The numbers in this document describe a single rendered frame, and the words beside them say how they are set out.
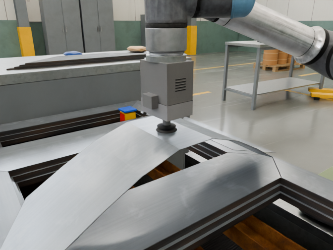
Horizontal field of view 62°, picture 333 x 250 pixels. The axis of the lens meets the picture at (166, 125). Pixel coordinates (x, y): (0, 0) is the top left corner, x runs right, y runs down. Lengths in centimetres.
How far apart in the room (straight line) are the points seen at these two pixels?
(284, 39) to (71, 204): 58
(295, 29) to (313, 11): 1116
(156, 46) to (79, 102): 89
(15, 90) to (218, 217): 94
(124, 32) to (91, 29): 152
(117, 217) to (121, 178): 15
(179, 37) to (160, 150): 20
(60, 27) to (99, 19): 120
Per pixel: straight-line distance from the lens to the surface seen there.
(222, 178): 73
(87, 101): 135
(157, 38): 49
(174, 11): 49
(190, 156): 125
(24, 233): 53
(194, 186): 69
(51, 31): 889
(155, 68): 51
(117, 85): 140
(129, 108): 121
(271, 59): 828
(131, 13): 1047
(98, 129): 106
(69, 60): 141
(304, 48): 77
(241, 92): 453
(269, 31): 71
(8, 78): 126
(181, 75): 50
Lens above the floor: 124
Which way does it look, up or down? 20 degrees down
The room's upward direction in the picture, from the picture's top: straight up
